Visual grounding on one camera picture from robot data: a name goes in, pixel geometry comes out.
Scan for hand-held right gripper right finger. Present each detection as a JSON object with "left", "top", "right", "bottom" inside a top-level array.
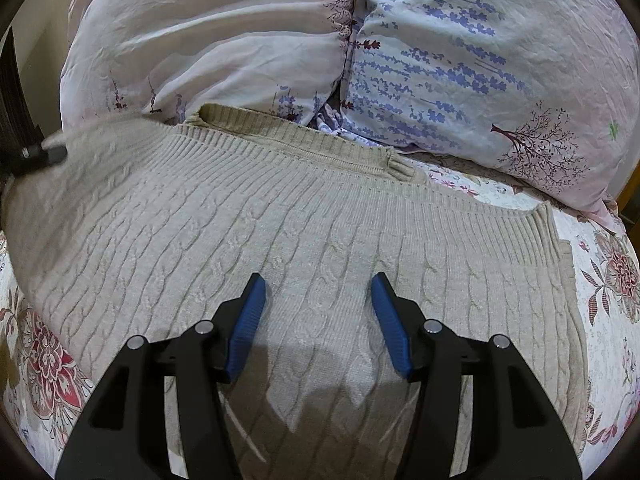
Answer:
[{"left": 371, "top": 272, "right": 584, "bottom": 480}]

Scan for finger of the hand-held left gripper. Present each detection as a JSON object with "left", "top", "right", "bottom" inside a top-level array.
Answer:
[{"left": 0, "top": 25, "right": 68, "bottom": 179}]

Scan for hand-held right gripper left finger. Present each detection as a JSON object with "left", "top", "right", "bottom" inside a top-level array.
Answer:
[{"left": 55, "top": 273, "right": 267, "bottom": 480}]

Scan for beige cable-knit sweater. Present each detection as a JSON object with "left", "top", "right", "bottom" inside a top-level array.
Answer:
[{"left": 0, "top": 103, "right": 589, "bottom": 480}]

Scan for left pink floral pillow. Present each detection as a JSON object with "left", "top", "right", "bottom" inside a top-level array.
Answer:
[{"left": 59, "top": 0, "right": 640, "bottom": 213}]

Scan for white floral bed sheet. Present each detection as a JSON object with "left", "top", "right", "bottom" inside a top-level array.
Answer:
[{"left": 0, "top": 152, "right": 640, "bottom": 480}]

